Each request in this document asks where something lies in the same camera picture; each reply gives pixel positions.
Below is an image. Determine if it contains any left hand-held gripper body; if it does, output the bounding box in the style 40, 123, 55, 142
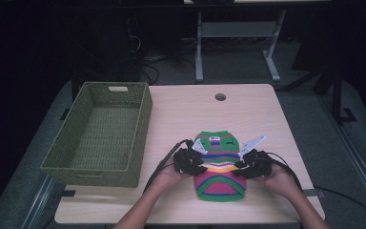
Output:
173, 137, 209, 177

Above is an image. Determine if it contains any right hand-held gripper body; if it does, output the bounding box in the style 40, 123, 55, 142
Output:
236, 135, 274, 180

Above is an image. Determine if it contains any rainbow striped sock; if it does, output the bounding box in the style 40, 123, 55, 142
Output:
193, 130, 248, 203

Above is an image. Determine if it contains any person's left hand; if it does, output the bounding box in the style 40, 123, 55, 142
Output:
155, 157, 186, 194

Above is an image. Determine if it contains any person's right hand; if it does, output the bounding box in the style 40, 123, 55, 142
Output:
254, 162, 300, 200

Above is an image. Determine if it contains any green woven basket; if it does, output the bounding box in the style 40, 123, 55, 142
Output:
40, 81, 153, 189

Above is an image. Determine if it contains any black metal stand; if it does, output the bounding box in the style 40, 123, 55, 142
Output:
313, 61, 358, 126

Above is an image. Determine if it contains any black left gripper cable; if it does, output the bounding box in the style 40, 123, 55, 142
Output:
142, 138, 194, 196

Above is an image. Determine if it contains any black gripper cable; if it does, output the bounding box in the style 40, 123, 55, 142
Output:
260, 151, 366, 227
142, 138, 194, 196

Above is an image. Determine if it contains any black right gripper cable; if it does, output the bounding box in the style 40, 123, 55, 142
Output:
260, 151, 366, 227

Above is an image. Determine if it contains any metal floor rail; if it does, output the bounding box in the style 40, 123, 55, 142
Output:
317, 94, 366, 220
20, 174, 58, 229

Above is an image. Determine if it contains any bundle of floor cables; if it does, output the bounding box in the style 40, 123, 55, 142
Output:
127, 32, 198, 86

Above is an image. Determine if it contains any grey metal table frame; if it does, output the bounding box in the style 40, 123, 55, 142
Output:
194, 9, 288, 84

